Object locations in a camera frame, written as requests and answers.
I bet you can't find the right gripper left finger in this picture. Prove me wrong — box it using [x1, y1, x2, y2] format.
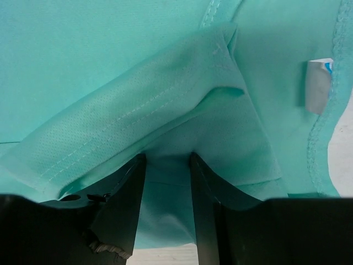
[59, 153, 147, 262]

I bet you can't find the teal t-shirt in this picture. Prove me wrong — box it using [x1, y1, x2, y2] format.
[1, 1, 352, 248]

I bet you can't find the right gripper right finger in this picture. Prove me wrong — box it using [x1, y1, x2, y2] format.
[189, 152, 261, 264]

